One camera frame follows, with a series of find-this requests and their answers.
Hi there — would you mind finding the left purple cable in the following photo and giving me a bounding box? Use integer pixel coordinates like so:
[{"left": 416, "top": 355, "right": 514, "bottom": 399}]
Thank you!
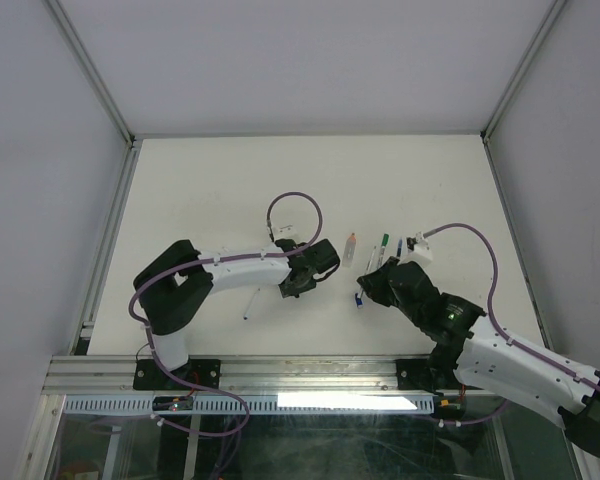
[{"left": 129, "top": 191, "right": 324, "bottom": 436}]

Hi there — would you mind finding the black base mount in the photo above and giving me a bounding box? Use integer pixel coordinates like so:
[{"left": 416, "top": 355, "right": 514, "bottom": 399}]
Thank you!
[
  {"left": 395, "top": 357, "right": 461, "bottom": 393},
  {"left": 133, "top": 358, "right": 221, "bottom": 391}
]

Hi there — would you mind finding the slotted cable duct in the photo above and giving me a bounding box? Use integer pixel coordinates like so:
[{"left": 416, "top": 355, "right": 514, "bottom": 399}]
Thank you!
[{"left": 64, "top": 392, "right": 435, "bottom": 416}]

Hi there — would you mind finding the orange tip clear marker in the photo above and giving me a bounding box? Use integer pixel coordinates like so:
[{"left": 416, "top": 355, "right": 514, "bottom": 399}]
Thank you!
[{"left": 342, "top": 232, "right": 357, "bottom": 268}]

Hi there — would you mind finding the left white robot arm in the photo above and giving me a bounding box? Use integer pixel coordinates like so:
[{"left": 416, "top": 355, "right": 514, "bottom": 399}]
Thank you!
[{"left": 129, "top": 239, "right": 340, "bottom": 389}]

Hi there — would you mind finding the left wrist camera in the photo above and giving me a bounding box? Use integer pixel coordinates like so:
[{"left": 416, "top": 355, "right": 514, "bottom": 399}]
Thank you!
[{"left": 269, "top": 225, "right": 300, "bottom": 242}]

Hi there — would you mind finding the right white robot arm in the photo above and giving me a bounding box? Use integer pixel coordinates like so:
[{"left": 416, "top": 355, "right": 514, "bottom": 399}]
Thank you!
[{"left": 357, "top": 258, "right": 600, "bottom": 459}]

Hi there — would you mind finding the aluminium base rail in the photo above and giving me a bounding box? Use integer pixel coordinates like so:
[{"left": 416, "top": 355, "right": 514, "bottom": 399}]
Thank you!
[{"left": 42, "top": 355, "right": 426, "bottom": 396}]

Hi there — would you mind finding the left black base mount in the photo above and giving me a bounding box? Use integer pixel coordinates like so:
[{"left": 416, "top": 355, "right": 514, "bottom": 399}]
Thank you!
[{"left": 133, "top": 358, "right": 221, "bottom": 391}]

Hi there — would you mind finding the white pen blue tip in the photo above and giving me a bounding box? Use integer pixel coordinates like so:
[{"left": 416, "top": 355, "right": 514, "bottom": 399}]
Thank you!
[{"left": 243, "top": 290, "right": 260, "bottom": 320}]

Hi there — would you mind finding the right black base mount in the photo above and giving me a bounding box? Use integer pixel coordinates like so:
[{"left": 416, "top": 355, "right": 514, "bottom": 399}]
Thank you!
[{"left": 395, "top": 357, "right": 461, "bottom": 393}]

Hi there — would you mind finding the white marker green end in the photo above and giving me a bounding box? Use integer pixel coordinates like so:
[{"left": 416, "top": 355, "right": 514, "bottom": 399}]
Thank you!
[{"left": 356, "top": 245, "right": 377, "bottom": 299}]

